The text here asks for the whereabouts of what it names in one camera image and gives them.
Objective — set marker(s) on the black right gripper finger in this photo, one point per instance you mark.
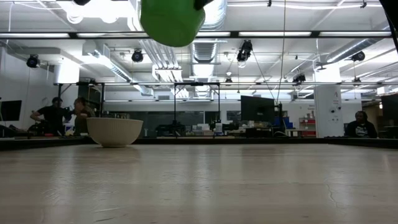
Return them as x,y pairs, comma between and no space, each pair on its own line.
202,3

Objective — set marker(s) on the green plastic bowl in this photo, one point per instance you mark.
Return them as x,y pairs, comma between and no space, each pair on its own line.
171,23

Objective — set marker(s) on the cream ribbed bowl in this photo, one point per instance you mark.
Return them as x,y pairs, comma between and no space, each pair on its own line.
114,132

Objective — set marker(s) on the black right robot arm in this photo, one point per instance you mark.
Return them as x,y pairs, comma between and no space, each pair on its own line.
391,15

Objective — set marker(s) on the blue boxes stack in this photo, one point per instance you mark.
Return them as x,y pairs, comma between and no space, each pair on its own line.
284,123

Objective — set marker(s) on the red storage shelf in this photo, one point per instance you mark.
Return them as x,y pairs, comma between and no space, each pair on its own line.
308,126

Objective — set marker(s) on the black ceiling spotlight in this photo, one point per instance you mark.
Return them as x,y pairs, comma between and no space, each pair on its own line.
299,78
245,51
32,61
358,56
137,56

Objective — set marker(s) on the person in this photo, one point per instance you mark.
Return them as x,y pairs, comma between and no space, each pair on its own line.
360,126
81,116
53,118

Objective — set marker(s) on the black monitor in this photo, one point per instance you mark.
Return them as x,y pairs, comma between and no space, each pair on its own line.
257,108
390,107
10,110

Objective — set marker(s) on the white container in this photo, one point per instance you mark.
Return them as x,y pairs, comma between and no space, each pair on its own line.
218,128

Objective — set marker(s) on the white pillar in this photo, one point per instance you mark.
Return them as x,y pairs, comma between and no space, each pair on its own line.
328,105

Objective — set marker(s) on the silver air duct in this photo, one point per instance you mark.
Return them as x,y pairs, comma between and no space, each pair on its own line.
203,54

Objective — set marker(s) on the black background station frame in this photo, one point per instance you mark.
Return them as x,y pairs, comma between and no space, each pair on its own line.
196,84

